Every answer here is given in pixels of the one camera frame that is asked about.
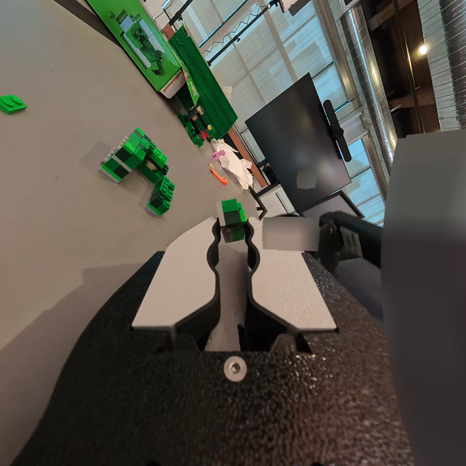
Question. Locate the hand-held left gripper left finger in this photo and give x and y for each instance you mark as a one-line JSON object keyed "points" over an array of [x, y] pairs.
{"points": [[178, 284]]}

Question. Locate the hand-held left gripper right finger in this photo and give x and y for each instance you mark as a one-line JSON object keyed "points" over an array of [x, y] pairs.
{"points": [[287, 291]]}

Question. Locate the small green brick block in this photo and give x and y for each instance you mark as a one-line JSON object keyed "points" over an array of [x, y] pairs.
{"points": [[233, 218]]}

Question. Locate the green brick build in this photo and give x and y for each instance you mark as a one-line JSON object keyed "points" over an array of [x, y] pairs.
{"points": [[123, 160]]}

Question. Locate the person's right forearm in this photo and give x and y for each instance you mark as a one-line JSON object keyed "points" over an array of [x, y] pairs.
{"points": [[358, 287]]}

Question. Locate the grey desk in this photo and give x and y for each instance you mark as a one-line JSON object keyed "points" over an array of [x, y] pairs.
{"points": [[54, 182]]}

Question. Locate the black monitor stand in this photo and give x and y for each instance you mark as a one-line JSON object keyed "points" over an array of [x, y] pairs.
{"points": [[259, 207]]}

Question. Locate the black video bar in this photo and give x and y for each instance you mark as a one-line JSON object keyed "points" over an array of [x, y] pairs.
{"points": [[336, 131]]}

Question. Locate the black monitor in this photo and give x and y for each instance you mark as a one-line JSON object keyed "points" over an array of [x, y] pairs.
{"points": [[291, 145]]}

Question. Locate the orange brick separator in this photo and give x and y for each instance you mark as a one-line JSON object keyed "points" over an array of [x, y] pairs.
{"points": [[218, 176]]}

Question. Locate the brown wooden board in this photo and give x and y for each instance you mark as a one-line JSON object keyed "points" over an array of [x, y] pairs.
{"points": [[259, 179]]}

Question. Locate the white crumpled paper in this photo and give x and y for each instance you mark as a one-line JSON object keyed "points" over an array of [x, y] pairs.
{"points": [[236, 167]]}

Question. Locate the pink brick figure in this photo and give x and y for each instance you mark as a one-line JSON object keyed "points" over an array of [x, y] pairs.
{"points": [[219, 155]]}

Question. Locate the small brick figure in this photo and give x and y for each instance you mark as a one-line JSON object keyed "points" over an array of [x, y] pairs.
{"points": [[193, 127]]}

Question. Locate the black light stand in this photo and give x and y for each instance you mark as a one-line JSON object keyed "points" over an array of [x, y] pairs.
{"points": [[178, 11], [240, 36]]}

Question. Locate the white light panel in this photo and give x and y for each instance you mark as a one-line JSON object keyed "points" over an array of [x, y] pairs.
{"points": [[296, 5]]}

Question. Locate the small green plate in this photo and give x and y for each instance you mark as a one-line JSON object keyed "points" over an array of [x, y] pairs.
{"points": [[12, 105]]}

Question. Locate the green toy box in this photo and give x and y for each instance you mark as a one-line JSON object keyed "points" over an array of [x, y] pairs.
{"points": [[138, 40]]}

